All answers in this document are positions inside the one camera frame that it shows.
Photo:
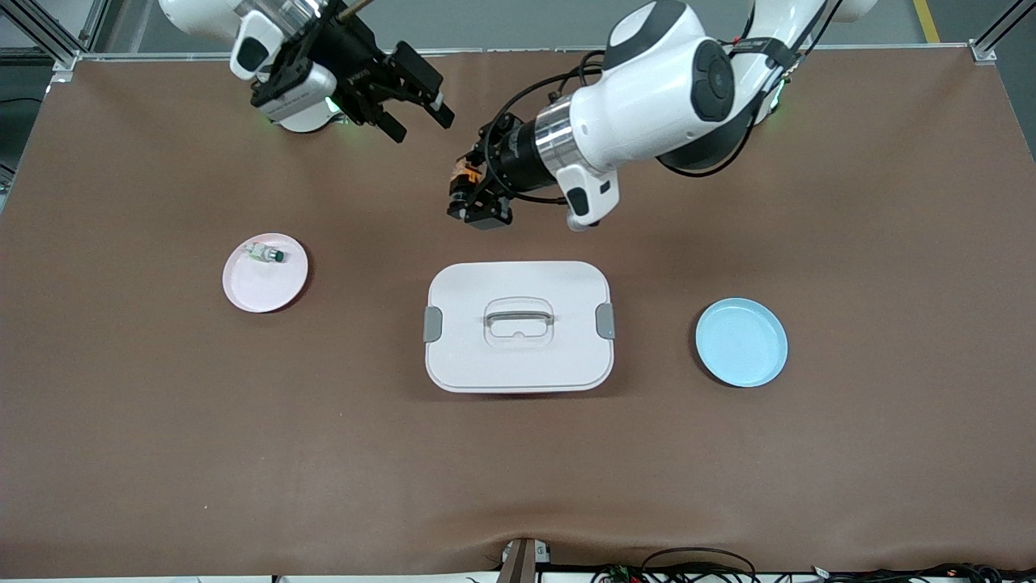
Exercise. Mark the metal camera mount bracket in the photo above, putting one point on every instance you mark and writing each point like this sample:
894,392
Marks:
522,563

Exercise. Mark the white lidded storage box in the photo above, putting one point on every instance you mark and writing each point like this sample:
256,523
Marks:
518,364

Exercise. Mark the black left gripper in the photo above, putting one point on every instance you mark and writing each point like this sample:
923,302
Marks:
511,157

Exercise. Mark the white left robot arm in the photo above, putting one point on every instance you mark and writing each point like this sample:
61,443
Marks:
647,97

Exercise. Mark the green push-button switch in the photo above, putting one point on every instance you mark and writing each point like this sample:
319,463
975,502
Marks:
263,253

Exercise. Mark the grey box latch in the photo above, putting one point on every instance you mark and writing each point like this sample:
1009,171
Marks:
605,321
433,324

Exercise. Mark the aluminium frame post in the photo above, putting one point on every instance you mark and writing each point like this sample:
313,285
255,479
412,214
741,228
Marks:
983,53
66,61

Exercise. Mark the light blue round plate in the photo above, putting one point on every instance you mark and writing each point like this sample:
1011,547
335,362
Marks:
740,344

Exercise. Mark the pink round plate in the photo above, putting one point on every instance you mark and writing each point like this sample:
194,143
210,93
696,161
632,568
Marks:
259,291

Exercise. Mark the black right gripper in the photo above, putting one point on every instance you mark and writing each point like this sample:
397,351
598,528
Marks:
354,71

